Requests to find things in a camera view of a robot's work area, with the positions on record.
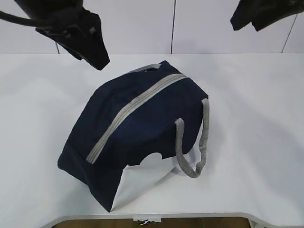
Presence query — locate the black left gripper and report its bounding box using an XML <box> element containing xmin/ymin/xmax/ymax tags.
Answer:
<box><xmin>35</xmin><ymin>0</ymin><xmax>110</xmax><ymax>71</ymax></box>

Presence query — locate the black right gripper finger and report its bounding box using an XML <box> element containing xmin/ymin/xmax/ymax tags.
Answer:
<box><xmin>230</xmin><ymin>0</ymin><xmax>259</xmax><ymax>30</ymax></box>
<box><xmin>252</xmin><ymin>0</ymin><xmax>304</xmax><ymax>31</ymax></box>

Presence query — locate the navy blue lunch bag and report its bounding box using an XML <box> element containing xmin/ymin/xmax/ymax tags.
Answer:
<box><xmin>57</xmin><ymin>61</ymin><xmax>209</xmax><ymax>211</ymax></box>

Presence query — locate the white tape on table edge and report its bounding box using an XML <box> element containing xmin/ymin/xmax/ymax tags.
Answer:
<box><xmin>133</xmin><ymin>215</ymin><xmax>162</xmax><ymax>226</ymax></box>

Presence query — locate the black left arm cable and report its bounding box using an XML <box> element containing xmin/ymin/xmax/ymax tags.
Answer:
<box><xmin>0</xmin><ymin>10</ymin><xmax>79</xmax><ymax>28</ymax></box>

